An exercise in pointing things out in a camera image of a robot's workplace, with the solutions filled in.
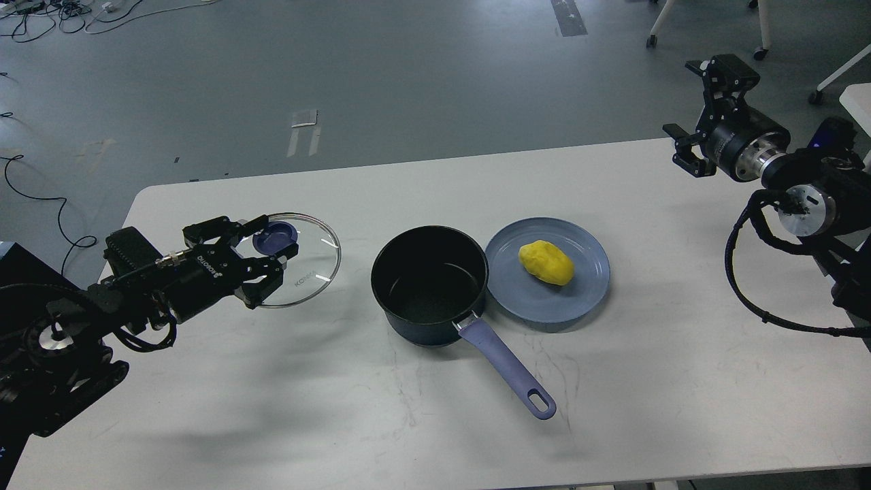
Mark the glass pot lid blue knob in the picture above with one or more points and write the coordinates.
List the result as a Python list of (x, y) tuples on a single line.
[(314, 266)]

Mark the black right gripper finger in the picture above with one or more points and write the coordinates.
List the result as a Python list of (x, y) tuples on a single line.
[(726, 80), (684, 156)]

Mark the yellow potato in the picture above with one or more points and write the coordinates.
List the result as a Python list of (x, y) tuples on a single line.
[(547, 263)]

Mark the white table leg right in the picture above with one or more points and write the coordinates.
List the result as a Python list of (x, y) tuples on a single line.
[(855, 98)]

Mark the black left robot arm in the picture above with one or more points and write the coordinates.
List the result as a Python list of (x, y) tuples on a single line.
[(55, 362)]

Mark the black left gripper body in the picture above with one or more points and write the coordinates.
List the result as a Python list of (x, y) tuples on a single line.
[(206, 274)]

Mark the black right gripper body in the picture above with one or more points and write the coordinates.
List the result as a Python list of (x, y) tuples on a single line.
[(744, 141)]

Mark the dark blue saucepan purple handle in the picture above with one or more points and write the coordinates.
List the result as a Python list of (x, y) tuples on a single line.
[(431, 284)]

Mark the blue round plate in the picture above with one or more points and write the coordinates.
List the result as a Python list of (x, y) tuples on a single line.
[(535, 301)]

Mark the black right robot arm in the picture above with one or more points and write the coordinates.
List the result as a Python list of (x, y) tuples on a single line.
[(809, 198)]

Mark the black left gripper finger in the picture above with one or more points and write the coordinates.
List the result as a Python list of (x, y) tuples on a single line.
[(222, 229), (266, 281)]

